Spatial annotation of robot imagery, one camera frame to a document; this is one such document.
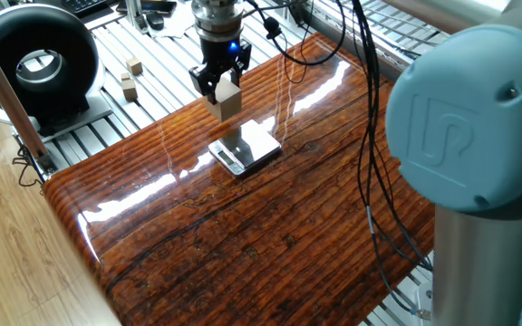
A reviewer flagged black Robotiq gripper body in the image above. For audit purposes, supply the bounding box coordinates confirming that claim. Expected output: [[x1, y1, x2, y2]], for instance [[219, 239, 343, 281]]
[[199, 37, 244, 77]]

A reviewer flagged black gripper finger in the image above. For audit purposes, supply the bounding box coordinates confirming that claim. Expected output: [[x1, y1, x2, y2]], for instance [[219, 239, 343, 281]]
[[229, 42, 254, 87], [188, 63, 219, 105]]

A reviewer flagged thin black dangling cable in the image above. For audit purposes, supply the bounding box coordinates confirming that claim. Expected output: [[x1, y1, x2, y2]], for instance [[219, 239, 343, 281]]
[[10, 143, 47, 195]]

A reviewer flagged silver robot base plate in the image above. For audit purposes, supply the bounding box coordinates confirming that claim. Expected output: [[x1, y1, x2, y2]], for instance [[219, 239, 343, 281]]
[[414, 282, 435, 326]]

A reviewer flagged aluminium frame post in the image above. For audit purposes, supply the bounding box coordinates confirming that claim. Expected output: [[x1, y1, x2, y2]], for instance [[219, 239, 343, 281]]
[[0, 17, 59, 176]]

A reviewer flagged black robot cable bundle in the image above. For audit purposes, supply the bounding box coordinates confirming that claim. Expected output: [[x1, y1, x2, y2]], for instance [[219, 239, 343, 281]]
[[245, 0, 435, 313]]

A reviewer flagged white paper sheet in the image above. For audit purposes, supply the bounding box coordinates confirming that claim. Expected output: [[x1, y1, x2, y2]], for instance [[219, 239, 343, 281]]
[[151, 1, 198, 40]]

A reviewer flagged light wooden cube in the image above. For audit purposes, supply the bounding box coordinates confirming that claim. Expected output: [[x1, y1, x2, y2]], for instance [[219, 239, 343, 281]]
[[205, 75, 244, 123]]

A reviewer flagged blue-grey cable with metal plug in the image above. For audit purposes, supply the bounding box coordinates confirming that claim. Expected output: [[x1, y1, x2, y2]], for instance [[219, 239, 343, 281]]
[[406, 306, 433, 321]]

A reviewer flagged short aluminium upright profile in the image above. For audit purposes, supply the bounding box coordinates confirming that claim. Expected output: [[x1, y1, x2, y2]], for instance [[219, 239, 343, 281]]
[[124, 0, 150, 35]]

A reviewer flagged glossy wood-grain board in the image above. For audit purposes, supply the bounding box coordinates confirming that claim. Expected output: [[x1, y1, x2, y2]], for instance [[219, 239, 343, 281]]
[[43, 31, 437, 326]]

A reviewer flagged small wooden block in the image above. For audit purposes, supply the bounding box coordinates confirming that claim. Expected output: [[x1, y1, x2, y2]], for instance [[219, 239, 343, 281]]
[[125, 56, 144, 77], [121, 79, 139, 103]]

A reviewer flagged black ring-shaped device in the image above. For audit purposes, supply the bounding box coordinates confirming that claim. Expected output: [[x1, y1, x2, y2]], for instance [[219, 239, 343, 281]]
[[0, 3, 115, 138]]

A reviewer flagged black keyboard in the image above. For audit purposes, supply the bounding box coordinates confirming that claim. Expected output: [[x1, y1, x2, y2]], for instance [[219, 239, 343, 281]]
[[60, 0, 113, 20]]

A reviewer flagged small silver digital scale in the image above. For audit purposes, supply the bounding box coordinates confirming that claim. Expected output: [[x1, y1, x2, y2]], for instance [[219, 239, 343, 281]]
[[208, 119, 283, 177]]

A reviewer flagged black computer mouse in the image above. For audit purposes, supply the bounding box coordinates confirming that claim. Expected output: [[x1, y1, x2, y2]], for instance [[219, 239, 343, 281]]
[[146, 12, 166, 32]]

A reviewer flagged grey aluminium table rail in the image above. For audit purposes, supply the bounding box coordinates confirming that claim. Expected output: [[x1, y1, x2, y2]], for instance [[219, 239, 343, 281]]
[[304, 0, 452, 82]]

